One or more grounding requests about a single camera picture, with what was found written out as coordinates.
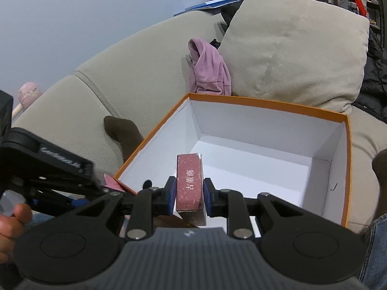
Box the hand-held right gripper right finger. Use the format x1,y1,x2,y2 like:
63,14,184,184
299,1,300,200
202,178,306,239

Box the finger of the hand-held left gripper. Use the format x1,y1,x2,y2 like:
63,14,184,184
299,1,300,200
27,187,93,211
36,176,121,198

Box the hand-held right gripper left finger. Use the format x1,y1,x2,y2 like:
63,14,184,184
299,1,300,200
73,177,177,240

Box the red patterned carton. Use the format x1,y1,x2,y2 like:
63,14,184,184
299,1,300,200
175,152,208,226

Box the orange cardboard box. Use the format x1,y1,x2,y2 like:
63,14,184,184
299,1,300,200
113,93,353,237

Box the person's left hand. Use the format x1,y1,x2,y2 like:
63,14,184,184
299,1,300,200
0,203,32,263

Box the red card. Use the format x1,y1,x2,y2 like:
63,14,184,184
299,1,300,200
104,174,137,195

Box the pink plush toy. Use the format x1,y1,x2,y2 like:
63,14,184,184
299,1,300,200
12,81,46,117

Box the person's left socked foot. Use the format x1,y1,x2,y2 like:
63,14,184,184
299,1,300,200
104,116,143,164

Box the pink garment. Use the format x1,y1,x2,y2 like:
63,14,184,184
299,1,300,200
188,38,233,96

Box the beige cushion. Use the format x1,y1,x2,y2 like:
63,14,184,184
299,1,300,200
218,0,371,114

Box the person's right leg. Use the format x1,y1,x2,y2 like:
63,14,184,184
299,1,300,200
358,148,387,289

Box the blue folder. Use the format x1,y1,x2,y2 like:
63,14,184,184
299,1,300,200
174,0,242,16

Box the black puffer jacket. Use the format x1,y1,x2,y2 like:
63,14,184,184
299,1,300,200
352,30,387,122

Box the cluttered shelf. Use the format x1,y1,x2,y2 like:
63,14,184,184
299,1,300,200
348,0,382,31

